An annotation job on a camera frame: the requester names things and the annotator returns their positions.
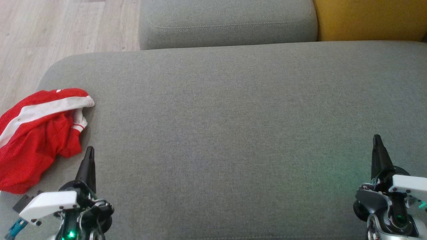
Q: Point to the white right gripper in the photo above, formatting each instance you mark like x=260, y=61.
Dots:
x=410, y=186

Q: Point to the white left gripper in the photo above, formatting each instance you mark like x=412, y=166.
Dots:
x=50, y=203

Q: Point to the red and white shirt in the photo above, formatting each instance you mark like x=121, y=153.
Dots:
x=33, y=140

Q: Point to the yellow sofa cushion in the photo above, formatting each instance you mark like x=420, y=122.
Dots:
x=370, y=20

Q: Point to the grey sofa back cushion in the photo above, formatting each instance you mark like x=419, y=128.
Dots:
x=227, y=23

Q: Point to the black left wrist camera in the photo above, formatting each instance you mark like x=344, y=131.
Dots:
x=23, y=203

